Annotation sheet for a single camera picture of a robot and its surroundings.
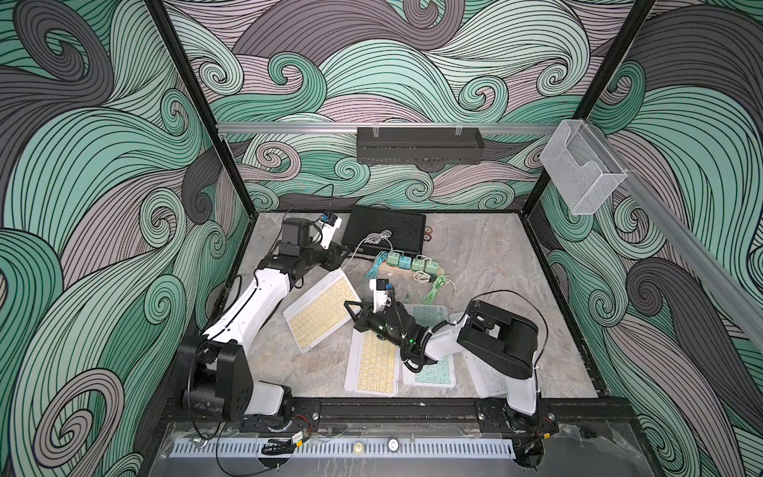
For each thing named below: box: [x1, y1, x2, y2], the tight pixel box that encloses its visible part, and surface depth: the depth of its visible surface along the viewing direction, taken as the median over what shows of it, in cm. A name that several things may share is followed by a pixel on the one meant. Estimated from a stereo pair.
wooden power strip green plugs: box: [379, 251, 446, 277], surface depth 99 cm
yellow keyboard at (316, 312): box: [282, 268, 361, 354], surface depth 86 cm
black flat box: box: [341, 206, 428, 255], surface depth 113 cm
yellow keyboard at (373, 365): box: [343, 327, 402, 397], surface depth 81 cm
